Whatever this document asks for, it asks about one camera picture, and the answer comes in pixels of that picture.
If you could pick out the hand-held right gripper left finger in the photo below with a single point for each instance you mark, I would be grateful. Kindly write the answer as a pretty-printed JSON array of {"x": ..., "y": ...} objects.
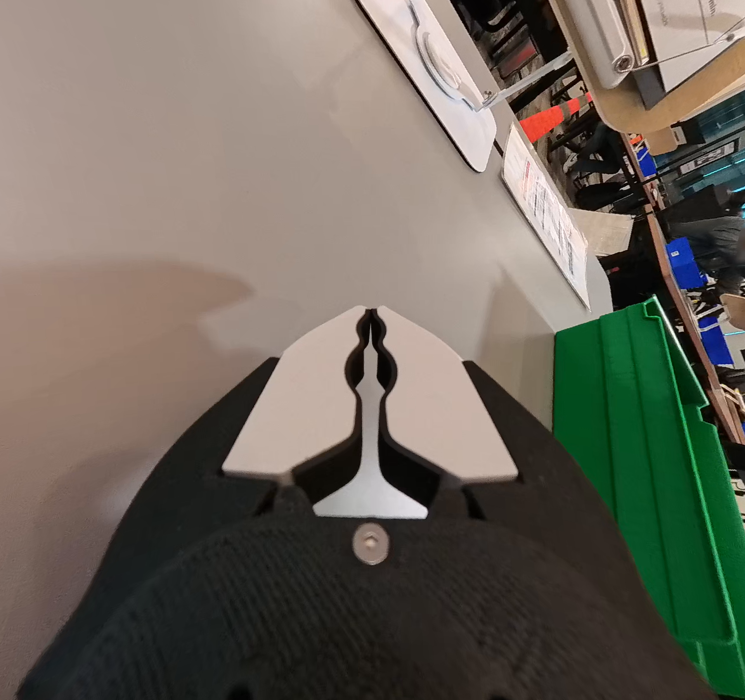
[{"x": 291, "y": 409}]

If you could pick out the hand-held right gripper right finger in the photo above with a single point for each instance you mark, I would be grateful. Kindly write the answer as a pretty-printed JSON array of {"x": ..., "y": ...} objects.
[{"x": 442, "y": 415}]

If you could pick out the grey desk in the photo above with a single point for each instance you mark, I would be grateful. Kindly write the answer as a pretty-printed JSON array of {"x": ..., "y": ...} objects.
[{"x": 174, "y": 130}]

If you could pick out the green plastic bin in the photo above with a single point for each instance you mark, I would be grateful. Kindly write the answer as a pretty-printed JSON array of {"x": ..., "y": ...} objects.
[{"x": 640, "y": 479}]

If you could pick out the laminated paper sheet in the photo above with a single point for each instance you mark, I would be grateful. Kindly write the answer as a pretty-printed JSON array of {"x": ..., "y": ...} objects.
[{"x": 541, "y": 199}]

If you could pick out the long wooden table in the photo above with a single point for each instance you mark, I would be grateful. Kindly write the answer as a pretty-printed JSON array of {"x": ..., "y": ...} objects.
[{"x": 721, "y": 397}]

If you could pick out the blue plastic bin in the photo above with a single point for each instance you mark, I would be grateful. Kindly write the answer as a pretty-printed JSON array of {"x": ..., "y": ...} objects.
[
  {"x": 687, "y": 263},
  {"x": 716, "y": 342}
]

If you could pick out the orange traffic cone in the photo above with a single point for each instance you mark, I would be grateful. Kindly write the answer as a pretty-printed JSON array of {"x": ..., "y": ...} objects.
[{"x": 541, "y": 121}]

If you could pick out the wooden backing board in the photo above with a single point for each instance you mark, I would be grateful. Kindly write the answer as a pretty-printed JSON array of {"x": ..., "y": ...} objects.
[{"x": 669, "y": 115}]

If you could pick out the white tablet stand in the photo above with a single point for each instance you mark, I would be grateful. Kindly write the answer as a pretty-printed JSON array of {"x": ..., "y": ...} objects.
[{"x": 396, "y": 19}]

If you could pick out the printed paper sheet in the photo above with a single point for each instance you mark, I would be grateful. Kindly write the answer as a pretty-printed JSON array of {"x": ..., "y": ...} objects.
[{"x": 687, "y": 13}]

